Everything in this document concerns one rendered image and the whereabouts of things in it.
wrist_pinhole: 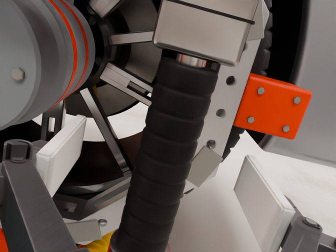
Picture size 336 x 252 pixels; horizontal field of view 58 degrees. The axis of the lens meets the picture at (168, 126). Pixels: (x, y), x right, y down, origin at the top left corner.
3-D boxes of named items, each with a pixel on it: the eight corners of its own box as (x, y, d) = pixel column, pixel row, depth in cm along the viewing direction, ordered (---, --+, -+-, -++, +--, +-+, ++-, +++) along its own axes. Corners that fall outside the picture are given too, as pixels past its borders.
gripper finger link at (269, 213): (283, 207, 15) (297, 211, 15) (245, 153, 21) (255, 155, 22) (262, 257, 16) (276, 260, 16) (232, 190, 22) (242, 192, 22)
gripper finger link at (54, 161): (43, 212, 15) (27, 209, 15) (80, 156, 21) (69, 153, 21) (51, 156, 14) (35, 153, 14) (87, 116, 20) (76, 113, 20)
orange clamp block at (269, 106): (221, 112, 48) (275, 125, 49) (233, 127, 40) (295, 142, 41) (235, 68, 46) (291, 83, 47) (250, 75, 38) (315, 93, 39)
